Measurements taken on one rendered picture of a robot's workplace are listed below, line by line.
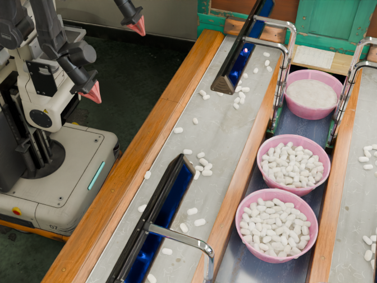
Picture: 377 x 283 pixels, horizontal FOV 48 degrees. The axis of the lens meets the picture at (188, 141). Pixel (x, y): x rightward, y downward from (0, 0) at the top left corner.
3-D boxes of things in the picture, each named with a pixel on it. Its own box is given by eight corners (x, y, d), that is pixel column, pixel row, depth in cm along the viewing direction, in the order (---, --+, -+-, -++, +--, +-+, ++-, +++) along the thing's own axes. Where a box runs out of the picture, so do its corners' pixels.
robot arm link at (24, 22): (-1, 21, 136) (-11, 30, 133) (15, 7, 130) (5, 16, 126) (21, 43, 140) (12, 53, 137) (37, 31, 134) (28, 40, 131)
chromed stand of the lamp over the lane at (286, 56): (228, 128, 181) (236, 39, 148) (241, 99, 194) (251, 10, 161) (272, 140, 176) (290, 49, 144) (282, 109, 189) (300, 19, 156)
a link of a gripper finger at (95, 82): (110, 96, 145) (94, 75, 140) (101, 110, 141) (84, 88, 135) (95, 100, 149) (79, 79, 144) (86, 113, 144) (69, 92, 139)
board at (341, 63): (283, 62, 198) (283, 60, 197) (289, 45, 207) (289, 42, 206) (355, 77, 189) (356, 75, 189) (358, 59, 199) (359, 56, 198)
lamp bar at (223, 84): (210, 91, 142) (210, 73, 136) (256, 2, 181) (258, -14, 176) (232, 96, 140) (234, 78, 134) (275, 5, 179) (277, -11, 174)
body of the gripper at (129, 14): (144, 9, 170) (134, -8, 166) (134, 22, 164) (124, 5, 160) (132, 14, 174) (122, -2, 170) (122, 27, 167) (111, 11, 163)
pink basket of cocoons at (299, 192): (258, 205, 154) (261, 189, 147) (251, 150, 172) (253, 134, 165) (331, 204, 154) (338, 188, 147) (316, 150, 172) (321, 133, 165)
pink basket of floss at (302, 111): (299, 131, 179) (303, 115, 172) (268, 94, 196) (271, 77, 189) (352, 115, 186) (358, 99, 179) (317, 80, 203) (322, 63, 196)
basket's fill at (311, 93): (279, 113, 186) (281, 103, 182) (289, 82, 200) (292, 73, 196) (331, 125, 181) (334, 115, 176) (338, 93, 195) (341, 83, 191)
